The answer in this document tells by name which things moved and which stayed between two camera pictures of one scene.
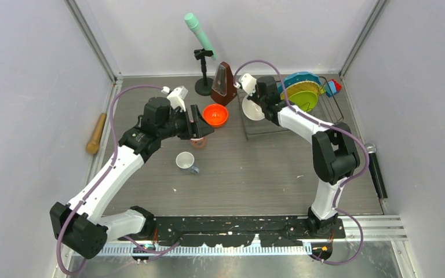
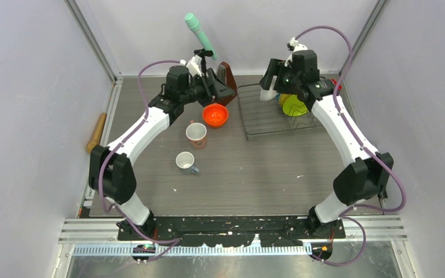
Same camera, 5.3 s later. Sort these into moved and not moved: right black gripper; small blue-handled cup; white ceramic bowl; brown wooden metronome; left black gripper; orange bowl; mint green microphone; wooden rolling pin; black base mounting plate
Moved: right black gripper; left black gripper; white ceramic bowl
Not moved: orange bowl; brown wooden metronome; small blue-handled cup; wooden rolling pin; mint green microphone; black base mounting plate
